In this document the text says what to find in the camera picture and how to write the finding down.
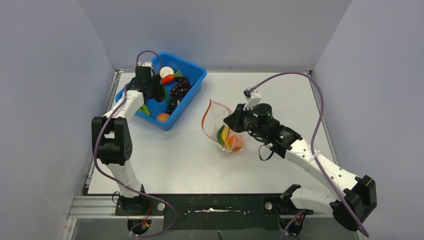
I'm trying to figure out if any orange toy carrot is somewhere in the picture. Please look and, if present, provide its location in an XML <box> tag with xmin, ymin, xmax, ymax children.
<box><xmin>160</xmin><ymin>70</ymin><xmax>183</xmax><ymax>85</ymax></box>

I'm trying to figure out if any orange toy tangerine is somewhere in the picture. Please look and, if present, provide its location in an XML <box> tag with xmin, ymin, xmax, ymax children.
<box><xmin>227</xmin><ymin>135</ymin><xmax>244</xmax><ymax>152</ymax></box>

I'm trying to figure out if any yellow toy banana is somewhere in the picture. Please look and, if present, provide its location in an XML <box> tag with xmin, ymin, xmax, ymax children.
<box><xmin>220</xmin><ymin>125</ymin><xmax>230</xmax><ymax>143</ymax></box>

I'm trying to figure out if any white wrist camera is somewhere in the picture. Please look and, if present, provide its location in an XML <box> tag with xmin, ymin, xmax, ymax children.
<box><xmin>136</xmin><ymin>61</ymin><xmax>153</xmax><ymax>68</ymax></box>
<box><xmin>243</xmin><ymin>88</ymin><xmax>262</xmax><ymax>111</ymax></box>

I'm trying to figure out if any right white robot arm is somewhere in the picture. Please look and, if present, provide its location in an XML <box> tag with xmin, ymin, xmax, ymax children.
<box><xmin>223</xmin><ymin>103</ymin><xmax>377</xmax><ymax>232</ymax></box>

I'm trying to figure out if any green toy cucumber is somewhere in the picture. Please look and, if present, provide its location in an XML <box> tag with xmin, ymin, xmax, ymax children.
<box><xmin>216</xmin><ymin>125</ymin><xmax>225</xmax><ymax>147</ymax></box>

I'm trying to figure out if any green toy chili pepper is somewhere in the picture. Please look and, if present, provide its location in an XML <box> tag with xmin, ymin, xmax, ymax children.
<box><xmin>163</xmin><ymin>86</ymin><xmax>170</xmax><ymax>104</ymax></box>

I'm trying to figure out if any blue plastic bin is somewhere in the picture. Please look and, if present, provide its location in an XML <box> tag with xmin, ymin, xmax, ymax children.
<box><xmin>135</xmin><ymin>52</ymin><xmax>207</xmax><ymax>131</ymax></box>

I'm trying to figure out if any white round toy slice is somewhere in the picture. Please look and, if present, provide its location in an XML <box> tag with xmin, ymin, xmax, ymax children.
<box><xmin>159</xmin><ymin>66</ymin><xmax>175</xmax><ymax>78</ymax></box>

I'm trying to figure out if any toy peach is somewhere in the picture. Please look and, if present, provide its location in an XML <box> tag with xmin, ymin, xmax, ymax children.
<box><xmin>156</xmin><ymin>112</ymin><xmax>170</xmax><ymax>123</ymax></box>

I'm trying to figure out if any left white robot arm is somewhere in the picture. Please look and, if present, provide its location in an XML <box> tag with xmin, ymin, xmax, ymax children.
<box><xmin>91</xmin><ymin>65</ymin><xmax>161</xmax><ymax>215</ymax></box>

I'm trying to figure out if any dark toy grape bunch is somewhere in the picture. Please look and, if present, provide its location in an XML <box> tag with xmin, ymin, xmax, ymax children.
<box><xmin>165</xmin><ymin>76</ymin><xmax>192</xmax><ymax>115</ymax></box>

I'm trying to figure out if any green toy leaf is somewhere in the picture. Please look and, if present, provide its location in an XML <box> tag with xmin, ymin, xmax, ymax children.
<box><xmin>138</xmin><ymin>104</ymin><xmax>150</xmax><ymax>116</ymax></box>

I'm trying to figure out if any clear zip top bag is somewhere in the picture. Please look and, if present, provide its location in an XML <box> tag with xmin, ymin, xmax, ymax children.
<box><xmin>201</xmin><ymin>99</ymin><xmax>244</xmax><ymax>153</ymax></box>

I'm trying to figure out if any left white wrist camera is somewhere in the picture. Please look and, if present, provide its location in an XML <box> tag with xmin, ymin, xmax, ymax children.
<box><xmin>136</xmin><ymin>61</ymin><xmax>153</xmax><ymax>68</ymax></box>

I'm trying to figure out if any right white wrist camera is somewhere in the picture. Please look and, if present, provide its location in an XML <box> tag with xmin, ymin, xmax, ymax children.
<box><xmin>243</xmin><ymin>88</ymin><xmax>262</xmax><ymax>111</ymax></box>

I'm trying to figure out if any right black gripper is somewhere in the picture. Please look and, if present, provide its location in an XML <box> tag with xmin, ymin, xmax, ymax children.
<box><xmin>224</xmin><ymin>103</ymin><xmax>267</xmax><ymax>139</ymax></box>

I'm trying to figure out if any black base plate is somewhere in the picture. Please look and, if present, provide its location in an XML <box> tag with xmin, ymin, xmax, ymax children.
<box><xmin>115</xmin><ymin>193</ymin><xmax>299</xmax><ymax>231</ymax></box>

